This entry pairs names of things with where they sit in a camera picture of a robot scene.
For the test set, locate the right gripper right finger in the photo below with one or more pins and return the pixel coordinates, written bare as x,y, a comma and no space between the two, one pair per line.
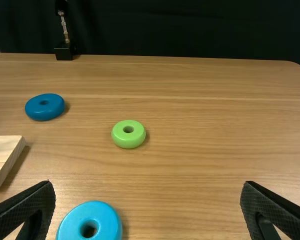
277,210

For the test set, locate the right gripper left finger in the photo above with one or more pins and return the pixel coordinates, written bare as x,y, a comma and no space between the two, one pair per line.
20,212

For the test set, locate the wooden peg base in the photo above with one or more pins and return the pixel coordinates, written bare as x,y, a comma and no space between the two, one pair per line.
2,155

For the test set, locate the black clamp stand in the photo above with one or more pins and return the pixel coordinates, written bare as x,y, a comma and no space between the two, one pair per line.
63,53

